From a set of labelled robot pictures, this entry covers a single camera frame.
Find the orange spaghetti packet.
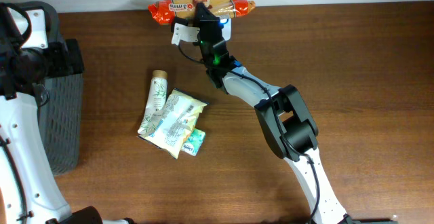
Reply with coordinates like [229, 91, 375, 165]
[148, 0, 256, 25]

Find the white green cosmetic tube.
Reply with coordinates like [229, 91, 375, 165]
[138, 70, 167, 134]

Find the yellow snack pouch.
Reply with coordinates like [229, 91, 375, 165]
[138, 89, 208, 159]

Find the teal tissue pack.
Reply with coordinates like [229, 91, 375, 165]
[181, 128, 206, 156]

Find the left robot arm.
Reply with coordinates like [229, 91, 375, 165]
[1, 1, 105, 223]

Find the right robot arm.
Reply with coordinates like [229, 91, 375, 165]
[171, 3, 354, 223]

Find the white barcode scanner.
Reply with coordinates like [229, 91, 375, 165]
[220, 18, 231, 41]

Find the grey plastic basket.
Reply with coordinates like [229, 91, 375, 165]
[18, 1, 85, 176]

